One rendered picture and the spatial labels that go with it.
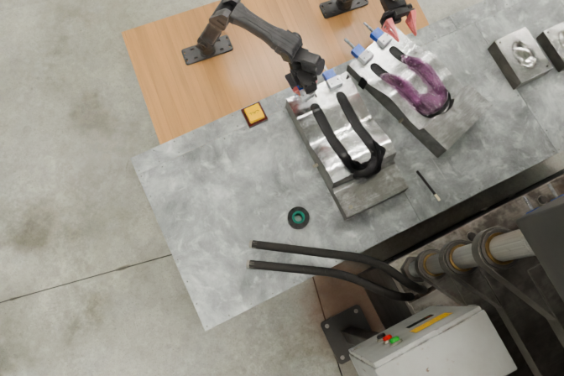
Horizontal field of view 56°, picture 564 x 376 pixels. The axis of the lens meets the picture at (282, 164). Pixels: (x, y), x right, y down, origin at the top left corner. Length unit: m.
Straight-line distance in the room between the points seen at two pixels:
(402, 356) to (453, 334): 0.13
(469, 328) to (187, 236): 1.06
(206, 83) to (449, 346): 1.34
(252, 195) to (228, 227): 0.14
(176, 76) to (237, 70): 0.24
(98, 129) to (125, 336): 1.09
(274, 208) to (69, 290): 1.32
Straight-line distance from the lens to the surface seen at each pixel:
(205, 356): 2.78
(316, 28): 2.25
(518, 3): 2.54
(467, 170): 2.16
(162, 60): 2.22
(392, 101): 2.07
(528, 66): 2.35
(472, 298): 1.84
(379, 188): 1.98
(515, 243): 1.20
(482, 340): 1.38
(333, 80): 2.03
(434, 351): 1.35
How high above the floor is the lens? 2.76
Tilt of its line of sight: 75 degrees down
